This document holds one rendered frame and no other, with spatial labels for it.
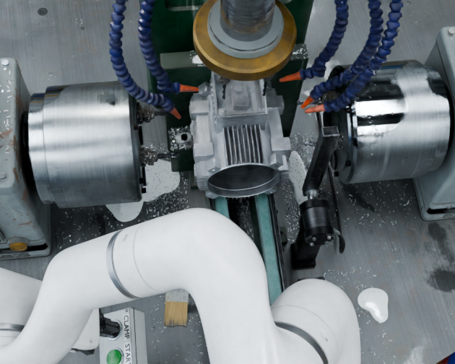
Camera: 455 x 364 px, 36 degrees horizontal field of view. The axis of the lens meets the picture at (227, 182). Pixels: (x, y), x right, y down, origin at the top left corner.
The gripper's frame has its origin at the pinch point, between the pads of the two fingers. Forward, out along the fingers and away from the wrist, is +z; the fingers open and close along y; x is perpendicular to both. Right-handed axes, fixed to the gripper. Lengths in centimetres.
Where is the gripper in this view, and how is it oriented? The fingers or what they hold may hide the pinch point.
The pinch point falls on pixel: (105, 327)
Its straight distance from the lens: 125.7
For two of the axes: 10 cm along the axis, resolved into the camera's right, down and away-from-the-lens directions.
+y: -1.1, -9.0, 4.3
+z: 4.5, 3.4, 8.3
